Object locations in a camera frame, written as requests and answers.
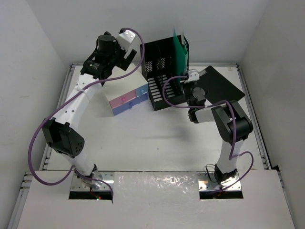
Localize black mesh file organizer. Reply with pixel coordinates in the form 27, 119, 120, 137
140, 35, 189, 111

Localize light blue small drawer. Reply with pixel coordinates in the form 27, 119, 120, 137
135, 83, 148, 97

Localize white drawer box pastel drawers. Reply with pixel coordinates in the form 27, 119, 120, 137
102, 70, 148, 115

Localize green folder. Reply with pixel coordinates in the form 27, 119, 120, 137
173, 28, 188, 76

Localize pink small drawer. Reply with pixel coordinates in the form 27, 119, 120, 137
109, 90, 136, 108

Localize purple wide drawer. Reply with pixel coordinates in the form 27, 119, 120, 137
112, 93, 149, 116

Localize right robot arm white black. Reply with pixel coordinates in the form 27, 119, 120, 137
183, 82, 253, 184

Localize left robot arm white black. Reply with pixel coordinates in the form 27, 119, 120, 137
42, 28, 138, 178

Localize black clipboard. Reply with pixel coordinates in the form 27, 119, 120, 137
196, 66, 245, 104

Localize white front cover board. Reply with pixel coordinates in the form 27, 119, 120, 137
18, 170, 294, 229

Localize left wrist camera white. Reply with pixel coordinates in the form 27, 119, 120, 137
116, 29, 136, 51

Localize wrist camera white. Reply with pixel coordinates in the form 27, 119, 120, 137
185, 69, 200, 83
116, 29, 136, 51

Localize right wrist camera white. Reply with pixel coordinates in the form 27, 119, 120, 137
185, 69, 200, 83

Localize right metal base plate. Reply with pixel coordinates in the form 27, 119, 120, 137
197, 171, 242, 192

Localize metal base plate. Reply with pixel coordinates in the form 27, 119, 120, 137
197, 171, 242, 192
70, 171, 114, 192

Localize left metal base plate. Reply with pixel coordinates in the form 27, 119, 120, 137
70, 171, 114, 192

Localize aluminium table frame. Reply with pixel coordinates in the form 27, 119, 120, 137
7, 62, 285, 229

